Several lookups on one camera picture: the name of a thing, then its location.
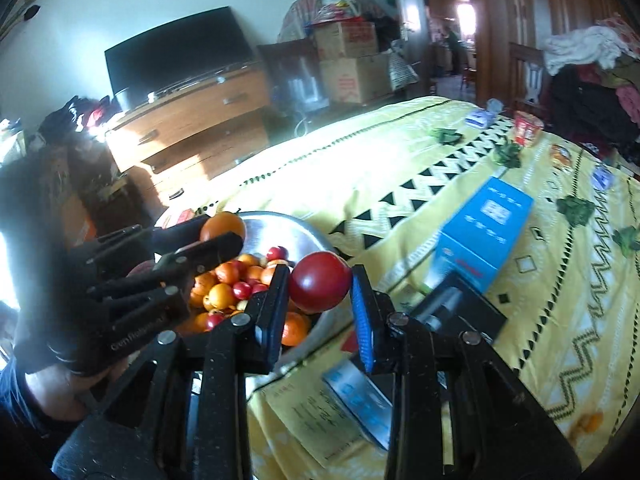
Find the blue and white carton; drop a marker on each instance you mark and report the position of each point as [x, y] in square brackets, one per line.
[480, 240]

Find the pile of clothes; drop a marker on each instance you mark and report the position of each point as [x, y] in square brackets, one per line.
[590, 90]

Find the red instant noodle cup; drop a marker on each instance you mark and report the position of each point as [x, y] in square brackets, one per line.
[527, 128]

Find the dark glossy cabinet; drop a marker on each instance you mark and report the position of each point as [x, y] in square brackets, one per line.
[290, 75]

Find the mesh dome food cover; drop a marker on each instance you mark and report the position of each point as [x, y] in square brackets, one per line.
[305, 2]

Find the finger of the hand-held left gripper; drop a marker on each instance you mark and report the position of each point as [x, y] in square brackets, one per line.
[215, 249]
[175, 235]

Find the person's left forearm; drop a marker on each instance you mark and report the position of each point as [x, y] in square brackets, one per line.
[45, 300]

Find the big brown cardboard carton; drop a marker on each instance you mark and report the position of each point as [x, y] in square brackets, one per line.
[355, 80]

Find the yellow printed blanket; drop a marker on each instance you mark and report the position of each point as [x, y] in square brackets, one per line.
[425, 180]

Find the green leafy vegetable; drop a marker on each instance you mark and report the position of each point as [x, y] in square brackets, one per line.
[507, 154]
[575, 208]
[627, 240]
[447, 136]

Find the heap of mixed small fruits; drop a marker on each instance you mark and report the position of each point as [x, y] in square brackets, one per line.
[225, 295]

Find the wooden chair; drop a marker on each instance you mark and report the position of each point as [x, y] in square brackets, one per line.
[527, 75]

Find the metal bowl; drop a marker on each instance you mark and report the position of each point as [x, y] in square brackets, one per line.
[280, 232]

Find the red flat packet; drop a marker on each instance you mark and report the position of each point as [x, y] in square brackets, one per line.
[179, 216]

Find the large red tomato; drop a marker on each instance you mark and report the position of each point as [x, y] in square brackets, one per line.
[319, 281]

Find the wooden wardrobe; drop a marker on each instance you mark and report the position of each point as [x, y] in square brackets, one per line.
[515, 0]

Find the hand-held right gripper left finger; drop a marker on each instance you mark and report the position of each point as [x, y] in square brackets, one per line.
[272, 322]

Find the large orange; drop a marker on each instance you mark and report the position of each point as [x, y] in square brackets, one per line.
[225, 225]

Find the black flat box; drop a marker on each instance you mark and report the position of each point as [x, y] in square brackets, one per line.
[465, 315]

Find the wooden dresser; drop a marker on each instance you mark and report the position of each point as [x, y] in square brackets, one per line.
[200, 130]

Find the black flat television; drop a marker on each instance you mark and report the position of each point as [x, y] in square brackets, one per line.
[175, 55]

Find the small brown cardboard carton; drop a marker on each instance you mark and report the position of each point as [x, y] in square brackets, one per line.
[345, 40]

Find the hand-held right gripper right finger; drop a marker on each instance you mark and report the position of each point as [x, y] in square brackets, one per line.
[362, 330]

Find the blue packet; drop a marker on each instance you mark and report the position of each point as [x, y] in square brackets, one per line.
[602, 177]
[480, 119]

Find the grey packet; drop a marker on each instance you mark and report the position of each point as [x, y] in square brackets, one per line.
[494, 105]

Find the heap of dark clothes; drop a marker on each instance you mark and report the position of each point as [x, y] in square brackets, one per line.
[75, 112]

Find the orange snack packet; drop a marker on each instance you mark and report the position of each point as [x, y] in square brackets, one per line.
[560, 155]

